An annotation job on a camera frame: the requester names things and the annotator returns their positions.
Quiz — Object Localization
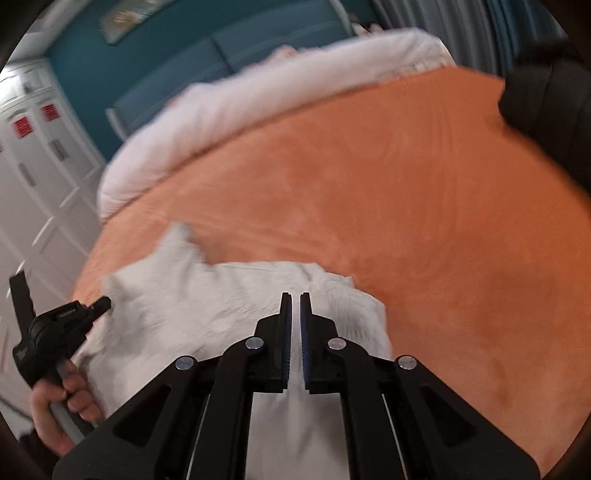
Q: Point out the framed wall picture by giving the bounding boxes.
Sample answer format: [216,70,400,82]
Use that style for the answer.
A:
[99,0,175,45]

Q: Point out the pale pink rolled duvet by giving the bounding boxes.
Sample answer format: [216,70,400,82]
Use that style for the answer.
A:
[97,28,456,221]

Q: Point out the person's left hand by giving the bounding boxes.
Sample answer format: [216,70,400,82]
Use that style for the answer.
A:
[29,361,104,457]

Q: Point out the white panelled wardrobe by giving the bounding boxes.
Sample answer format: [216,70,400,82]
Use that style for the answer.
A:
[1,59,105,418]

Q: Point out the orange velvet bed cover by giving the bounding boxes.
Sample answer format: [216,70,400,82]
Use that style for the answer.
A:
[74,68,590,473]

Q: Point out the grey blue curtain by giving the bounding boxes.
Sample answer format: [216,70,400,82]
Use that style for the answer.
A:
[373,0,567,77]

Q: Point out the teal upholstered headboard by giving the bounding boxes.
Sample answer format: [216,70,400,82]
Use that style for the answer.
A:
[105,1,353,141]

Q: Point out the black fuzzy garment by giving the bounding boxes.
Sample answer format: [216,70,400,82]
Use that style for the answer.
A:
[498,40,590,191]

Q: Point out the cream white quilted jacket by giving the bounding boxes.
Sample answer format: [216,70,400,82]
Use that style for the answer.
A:
[76,223,391,479]

